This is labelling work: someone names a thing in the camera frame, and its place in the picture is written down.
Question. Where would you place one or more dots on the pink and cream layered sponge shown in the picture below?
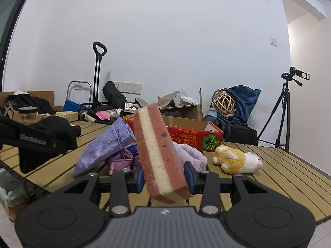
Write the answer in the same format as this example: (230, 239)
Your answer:
(157, 155)

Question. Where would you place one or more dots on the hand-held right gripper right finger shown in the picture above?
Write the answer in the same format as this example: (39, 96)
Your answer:
(189, 179)

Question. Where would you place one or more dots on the black hand trolley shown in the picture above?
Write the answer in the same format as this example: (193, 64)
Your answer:
(97, 72)

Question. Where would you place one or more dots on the wicker ball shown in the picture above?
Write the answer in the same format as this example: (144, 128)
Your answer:
(225, 103)

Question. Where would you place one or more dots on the mauve satin pouch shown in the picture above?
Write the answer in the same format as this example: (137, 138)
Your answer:
(119, 160)

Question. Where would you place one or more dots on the light blue bottle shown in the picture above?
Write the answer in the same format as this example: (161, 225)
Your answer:
(210, 115)

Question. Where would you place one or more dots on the small white bottle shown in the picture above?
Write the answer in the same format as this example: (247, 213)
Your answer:
(117, 113)

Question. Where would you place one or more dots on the black camera tripod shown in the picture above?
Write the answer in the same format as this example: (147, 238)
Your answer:
(284, 108)

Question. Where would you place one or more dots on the dark blue velvet bag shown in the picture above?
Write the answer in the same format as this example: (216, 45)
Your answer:
(245, 98)

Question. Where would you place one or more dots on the pale green plastic liner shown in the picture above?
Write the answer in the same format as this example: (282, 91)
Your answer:
(11, 186)

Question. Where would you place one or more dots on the clear jar with black lid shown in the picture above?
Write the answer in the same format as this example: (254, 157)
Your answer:
(28, 115)

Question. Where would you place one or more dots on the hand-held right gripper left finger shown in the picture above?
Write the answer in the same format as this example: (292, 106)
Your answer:
(140, 179)

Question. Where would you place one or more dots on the red cardboard box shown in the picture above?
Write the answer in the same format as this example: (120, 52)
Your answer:
(191, 138)

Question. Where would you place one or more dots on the large open cardboard box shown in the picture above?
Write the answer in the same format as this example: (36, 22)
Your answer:
(46, 94)

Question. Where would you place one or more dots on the yellow carton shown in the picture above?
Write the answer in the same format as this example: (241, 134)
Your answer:
(66, 115)

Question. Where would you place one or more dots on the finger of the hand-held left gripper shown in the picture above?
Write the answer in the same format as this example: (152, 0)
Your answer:
(59, 146)

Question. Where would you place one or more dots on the black luggage case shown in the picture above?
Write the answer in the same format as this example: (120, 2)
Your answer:
(240, 134)

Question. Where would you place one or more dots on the white plastic device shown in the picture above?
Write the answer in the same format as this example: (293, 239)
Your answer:
(190, 100)

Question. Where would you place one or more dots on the black clothing pile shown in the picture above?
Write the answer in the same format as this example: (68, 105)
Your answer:
(33, 102)

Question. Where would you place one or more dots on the yellow hamster plush toy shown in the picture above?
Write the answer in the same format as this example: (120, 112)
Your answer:
(232, 160)

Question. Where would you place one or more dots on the black sock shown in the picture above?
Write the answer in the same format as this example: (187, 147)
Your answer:
(60, 128)

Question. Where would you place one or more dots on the black fabric bag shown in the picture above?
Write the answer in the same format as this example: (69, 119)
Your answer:
(112, 94)

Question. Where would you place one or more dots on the brown cardboard trash box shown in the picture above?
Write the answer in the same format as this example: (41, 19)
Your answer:
(13, 211)

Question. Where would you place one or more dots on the lilac fluffy towel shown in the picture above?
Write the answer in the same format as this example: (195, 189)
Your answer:
(191, 157)

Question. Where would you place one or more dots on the white wall socket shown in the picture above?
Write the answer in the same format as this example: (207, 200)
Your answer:
(137, 88)
(126, 87)
(118, 87)

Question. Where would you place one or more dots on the pink packet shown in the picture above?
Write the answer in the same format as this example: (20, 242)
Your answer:
(104, 115)

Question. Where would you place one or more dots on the grey-edged felt insole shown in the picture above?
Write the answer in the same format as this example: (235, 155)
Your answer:
(142, 102)
(169, 98)

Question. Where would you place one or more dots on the blue and white packet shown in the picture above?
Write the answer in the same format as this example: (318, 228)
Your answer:
(132, 149)

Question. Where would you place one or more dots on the dark window frame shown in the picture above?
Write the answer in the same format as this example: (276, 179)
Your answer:
(10, 25)

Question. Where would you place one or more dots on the lavender fabric pouch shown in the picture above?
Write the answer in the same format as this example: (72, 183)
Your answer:
(103, 147)

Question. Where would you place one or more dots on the white box with brown print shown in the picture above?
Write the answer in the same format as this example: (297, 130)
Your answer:
(132, 107)

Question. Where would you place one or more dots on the open brown cardboard box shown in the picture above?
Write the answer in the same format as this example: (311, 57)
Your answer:
(191, 111)

